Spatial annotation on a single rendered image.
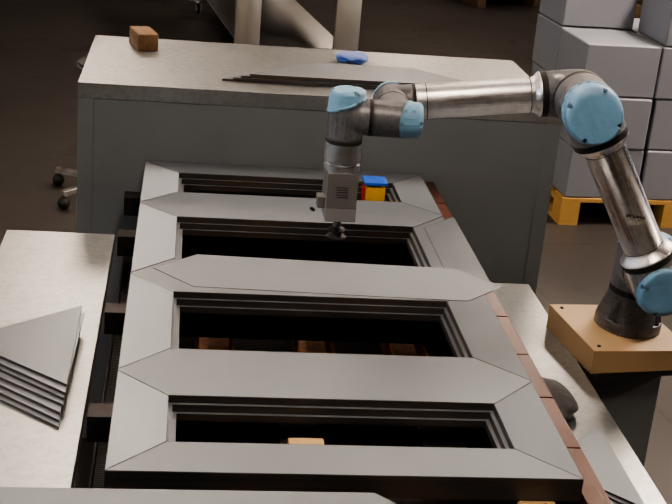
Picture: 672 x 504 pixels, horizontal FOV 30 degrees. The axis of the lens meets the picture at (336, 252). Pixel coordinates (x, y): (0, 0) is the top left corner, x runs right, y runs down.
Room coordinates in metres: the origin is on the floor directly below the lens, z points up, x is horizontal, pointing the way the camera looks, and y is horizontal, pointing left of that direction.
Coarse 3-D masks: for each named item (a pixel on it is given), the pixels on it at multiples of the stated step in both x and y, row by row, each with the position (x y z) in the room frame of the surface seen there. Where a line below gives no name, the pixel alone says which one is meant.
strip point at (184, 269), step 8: (192, 256) 2.51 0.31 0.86; (168, 264) 2.46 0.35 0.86; (176, 264) 2.46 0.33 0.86; (184, 264) 2.46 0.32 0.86; (192, 264) 2.47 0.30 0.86; (168, 272) 2.41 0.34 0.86; (176, 272) 2.42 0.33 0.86; (184, 272) 2.42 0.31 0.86; (192, 272) 2.42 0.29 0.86; (184, 280) 2.38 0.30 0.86; (192, 280) 2.38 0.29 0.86
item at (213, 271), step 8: (200, 256) 2.52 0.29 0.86; (208, 256) 2.52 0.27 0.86; (216, 256) 2.53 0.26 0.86; (224, 256) 2.53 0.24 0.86; (232, 256) 2.53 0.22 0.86; (200, 264) 2.47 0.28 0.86; (208, 264) 2.48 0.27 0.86; (216, 264) 2.48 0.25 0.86; (224, 264) 2.48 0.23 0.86; (232, 264) 2.49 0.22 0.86; (200, 272) 2.43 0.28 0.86; (208, 272) 2.43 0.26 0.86; (216, 272) 2.44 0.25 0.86; (224, 272) 2.44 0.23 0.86; (232, 272) 2.44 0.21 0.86; (200, 280) 2.38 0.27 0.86; (208, 280) 2.39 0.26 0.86; (216, 280) 2.39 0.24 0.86; (224, 280) 2.40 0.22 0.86; (232, 280) 2.40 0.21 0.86; (232, 288) 2.36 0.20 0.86
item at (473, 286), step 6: (456, 270) 2.57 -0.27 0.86; (462, 276) 2.54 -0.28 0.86; (468, 276) 2.54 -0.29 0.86; (474, 276) 2.54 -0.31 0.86; (462, 282) 2.50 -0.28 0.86; (468, 282) 2.50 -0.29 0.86; (474, 282) 2.51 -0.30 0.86; (480, 282) 2.51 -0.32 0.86; (486, 282) 2.51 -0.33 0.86; (468, 288) 2.47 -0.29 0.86; (474, 288) 2.47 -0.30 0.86; (480, 288) 2.47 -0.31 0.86; (486, 288) 2.48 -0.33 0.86; (468, 294) 2.44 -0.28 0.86; (474, 294) 2.44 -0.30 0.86; (480, 294) 2.44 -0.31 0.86; (468, 300) 2.40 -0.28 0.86
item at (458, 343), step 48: (288, 192) 3.11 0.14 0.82; (336, 240) 2.79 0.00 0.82; (384, 240) 2.81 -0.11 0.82; (192, 288) 2.34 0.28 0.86; (144, 480) 1.63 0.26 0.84; (192, 480) 1.64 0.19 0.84; (240, 480) 1.65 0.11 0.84; (288, 480) 1.66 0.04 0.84; (336, 480) 1.67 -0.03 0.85; (384, 480) 1.68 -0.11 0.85; (432, 480) 1.69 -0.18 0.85; (480, 480) 1.70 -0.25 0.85; (528, 480) 1.71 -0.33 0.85; (576, 480) 1.72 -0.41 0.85
